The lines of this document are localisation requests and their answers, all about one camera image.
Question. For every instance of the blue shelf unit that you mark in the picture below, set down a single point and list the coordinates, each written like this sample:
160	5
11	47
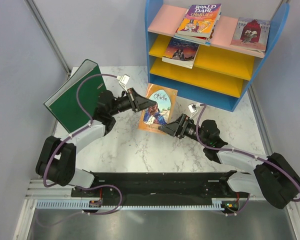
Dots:
221	74

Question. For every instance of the white slotted cable duct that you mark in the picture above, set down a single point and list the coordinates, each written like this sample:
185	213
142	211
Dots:
89	205

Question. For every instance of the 13-Storey Treehouse book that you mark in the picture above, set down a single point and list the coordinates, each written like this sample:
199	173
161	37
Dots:
202	38

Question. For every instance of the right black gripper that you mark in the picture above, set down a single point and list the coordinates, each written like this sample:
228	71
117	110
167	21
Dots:
179	125

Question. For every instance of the green lever arch binder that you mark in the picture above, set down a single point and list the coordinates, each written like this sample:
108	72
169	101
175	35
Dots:
63	103

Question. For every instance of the dogs bark book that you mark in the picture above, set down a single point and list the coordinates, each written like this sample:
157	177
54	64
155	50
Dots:
194	39

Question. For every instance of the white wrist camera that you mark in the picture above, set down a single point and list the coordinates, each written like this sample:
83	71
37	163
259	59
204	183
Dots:
193	109
123	80

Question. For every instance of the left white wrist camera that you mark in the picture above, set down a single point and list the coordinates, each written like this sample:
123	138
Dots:
123	80

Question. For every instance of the Roald Dahl Charlie book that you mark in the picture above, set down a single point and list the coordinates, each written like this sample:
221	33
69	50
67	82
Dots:
198	18

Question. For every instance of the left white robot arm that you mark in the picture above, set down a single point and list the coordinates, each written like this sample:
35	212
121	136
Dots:
57	160

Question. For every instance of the aluminium frame post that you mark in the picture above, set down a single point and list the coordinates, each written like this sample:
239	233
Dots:
48	35

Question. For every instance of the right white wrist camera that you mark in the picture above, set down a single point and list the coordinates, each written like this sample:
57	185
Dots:
193	109

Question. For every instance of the Jane Eyre book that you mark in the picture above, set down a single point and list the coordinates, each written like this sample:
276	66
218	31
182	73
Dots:
181	53

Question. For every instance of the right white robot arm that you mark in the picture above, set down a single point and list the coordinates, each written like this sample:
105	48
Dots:
270	177

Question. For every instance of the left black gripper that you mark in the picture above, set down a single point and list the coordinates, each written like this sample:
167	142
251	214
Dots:
140	102

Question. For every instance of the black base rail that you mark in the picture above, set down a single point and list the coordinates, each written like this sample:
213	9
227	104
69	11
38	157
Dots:
169	188

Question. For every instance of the grey red castle book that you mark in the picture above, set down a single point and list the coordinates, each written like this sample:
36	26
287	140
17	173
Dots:
251	34

